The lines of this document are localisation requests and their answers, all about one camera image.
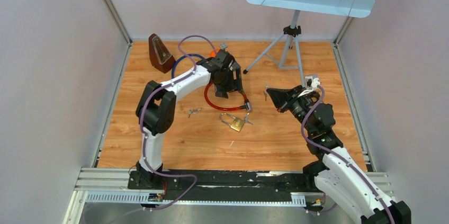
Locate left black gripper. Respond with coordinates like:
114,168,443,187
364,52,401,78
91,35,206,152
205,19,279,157
214,68,245,99

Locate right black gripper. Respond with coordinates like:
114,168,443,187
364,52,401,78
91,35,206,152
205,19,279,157
266,85,315,134

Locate red lock silver keys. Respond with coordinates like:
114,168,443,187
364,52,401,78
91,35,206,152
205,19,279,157
264,82,269,102

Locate red cable lock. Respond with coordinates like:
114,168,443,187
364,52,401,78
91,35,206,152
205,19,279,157
203,83,253,113

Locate blue cable lock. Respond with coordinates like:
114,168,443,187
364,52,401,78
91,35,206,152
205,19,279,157
171,53,204,79

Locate padlock silver keys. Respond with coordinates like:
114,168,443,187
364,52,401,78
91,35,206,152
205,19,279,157
244,112,253,125

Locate brass padlock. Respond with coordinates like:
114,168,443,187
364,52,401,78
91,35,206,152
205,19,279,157
219,113,245,132

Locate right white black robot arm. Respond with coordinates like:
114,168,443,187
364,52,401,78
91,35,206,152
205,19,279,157
266,85,412,223

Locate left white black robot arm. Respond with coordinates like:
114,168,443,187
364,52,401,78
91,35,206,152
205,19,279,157
136,50,244,189

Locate small silver key bunch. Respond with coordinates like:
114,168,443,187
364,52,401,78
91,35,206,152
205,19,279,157
187,107,202,118

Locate orange S block toy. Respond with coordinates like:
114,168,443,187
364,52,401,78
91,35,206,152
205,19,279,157
210,42,228,57

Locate brown wooden metronome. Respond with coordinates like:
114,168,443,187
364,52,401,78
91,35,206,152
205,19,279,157
148,33,176,74

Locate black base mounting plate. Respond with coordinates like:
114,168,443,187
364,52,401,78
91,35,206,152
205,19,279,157
127,169,325,203

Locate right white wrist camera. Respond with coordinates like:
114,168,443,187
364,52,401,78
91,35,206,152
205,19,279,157
304,74,321,90

